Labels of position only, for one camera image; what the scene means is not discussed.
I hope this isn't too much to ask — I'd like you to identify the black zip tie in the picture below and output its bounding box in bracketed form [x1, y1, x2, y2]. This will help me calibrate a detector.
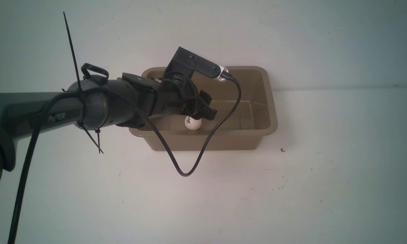
[62, 11, 104, 154]

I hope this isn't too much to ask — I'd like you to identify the white ping-pong ball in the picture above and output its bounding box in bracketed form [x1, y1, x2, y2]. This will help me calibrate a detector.
[185, 116, 202, 131]

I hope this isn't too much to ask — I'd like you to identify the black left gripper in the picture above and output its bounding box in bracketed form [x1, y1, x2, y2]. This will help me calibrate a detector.
[152, 76, 218, 121]

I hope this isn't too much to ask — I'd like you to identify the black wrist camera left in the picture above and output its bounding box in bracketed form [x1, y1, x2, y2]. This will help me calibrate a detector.
[162, 47, 230, 82]

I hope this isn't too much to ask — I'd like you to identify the tan plastic storage bin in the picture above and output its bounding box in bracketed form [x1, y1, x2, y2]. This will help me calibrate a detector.
[129, 66, 279, 151]

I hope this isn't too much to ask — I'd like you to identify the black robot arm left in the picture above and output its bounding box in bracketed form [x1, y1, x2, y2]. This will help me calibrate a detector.
[0, 73, 217, 179]

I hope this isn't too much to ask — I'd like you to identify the black camera cable left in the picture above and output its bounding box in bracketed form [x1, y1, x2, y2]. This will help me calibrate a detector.
[7, 73, 242, 244]

